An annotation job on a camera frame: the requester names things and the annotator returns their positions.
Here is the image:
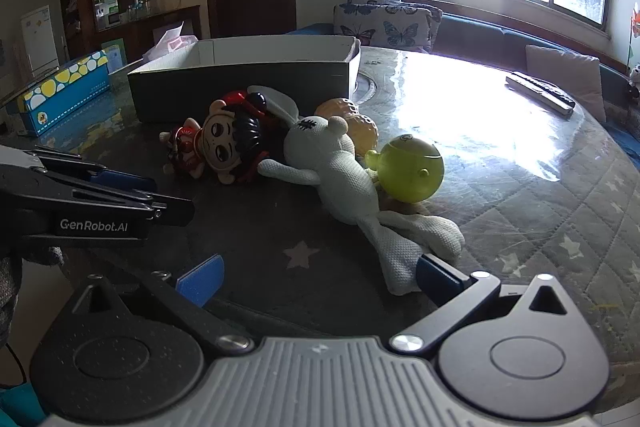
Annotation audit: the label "blue tissue box yellow dots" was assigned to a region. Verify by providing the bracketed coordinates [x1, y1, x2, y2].
[2, 50, 112, 138]

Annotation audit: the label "dark grey cardboard box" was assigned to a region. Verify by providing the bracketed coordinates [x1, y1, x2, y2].
[127, 35, 362, 124]

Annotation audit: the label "white tissue pack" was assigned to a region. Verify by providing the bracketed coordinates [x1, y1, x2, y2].
[142, 22, 201, 62]

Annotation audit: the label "big-headed doll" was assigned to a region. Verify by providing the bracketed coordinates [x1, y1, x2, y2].
[160, 91, 273, 186]

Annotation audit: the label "blue sofa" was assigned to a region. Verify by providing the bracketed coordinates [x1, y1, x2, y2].
[287, 12, 640, 148]

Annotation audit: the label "person's left hand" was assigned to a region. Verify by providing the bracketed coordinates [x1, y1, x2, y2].
[0, 247, 66, 333]

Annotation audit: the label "green round plastic toy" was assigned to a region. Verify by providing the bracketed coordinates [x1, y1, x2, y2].
[364, 134, 445, 202]

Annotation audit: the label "butterfly print pillow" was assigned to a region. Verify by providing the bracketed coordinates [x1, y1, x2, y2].
[333, 0, 443, 52]

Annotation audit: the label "white plush rabbit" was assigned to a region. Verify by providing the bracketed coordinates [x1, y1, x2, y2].
[247, 85, 465, 297]

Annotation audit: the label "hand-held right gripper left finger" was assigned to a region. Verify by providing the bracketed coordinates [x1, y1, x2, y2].
[70, 254, 253, 353]

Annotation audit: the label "white refrigerator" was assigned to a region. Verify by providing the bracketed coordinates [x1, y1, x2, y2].
[20, 5, 60, 75]

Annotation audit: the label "teal cloth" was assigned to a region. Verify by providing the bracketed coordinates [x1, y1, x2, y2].
[0, 382, 46, 427]

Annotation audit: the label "green bordered sign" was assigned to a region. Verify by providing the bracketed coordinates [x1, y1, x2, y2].
[102, 39, 125, 72]

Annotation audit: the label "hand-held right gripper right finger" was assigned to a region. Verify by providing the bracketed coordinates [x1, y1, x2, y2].
[390, 253, 576, 354]

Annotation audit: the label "white pillow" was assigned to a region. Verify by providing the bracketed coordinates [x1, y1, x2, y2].
[525, 44, 607, 122]

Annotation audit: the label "grey quilted star-print desktop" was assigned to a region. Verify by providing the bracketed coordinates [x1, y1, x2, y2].
[0, 44, 640, 413]

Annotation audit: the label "orange flower decoration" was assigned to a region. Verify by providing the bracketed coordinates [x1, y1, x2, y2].
[627, 2, 640, 72]

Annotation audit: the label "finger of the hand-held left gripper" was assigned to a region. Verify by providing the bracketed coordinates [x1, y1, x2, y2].
[45, 172, 195, 228]
[32, 149, 157, 196]

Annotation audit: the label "grey remote control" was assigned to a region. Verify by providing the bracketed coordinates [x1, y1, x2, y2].
[505, 71, 576, 118]

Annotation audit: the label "orange peanut-shaped toy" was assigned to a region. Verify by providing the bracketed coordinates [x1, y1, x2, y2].
[315, 98, 378, 158]

